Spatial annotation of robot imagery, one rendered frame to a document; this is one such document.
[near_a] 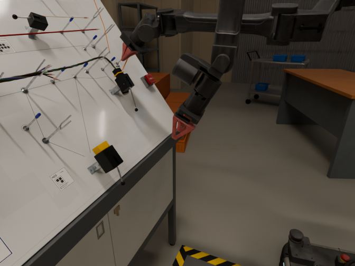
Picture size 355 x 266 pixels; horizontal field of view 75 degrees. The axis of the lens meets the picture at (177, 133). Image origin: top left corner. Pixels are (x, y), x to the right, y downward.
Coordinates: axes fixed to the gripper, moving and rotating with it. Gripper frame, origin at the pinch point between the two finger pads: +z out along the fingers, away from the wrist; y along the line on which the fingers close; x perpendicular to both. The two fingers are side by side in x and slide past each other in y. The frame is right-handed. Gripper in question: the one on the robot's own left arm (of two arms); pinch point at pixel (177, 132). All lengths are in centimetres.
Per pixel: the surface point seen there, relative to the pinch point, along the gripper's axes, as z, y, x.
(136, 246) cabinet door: 64, -6, 12
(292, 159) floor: 52, -196, 121
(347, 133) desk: -6, -166, 125
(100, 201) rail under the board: 25.7, 14.7, -7.9
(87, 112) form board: 14.3, -3.3, -29.9
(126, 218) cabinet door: 46.1, -1.7, 1.2
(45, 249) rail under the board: 26.8, 33.1, -10.3
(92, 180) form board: 23.3, 12.1, -13.6
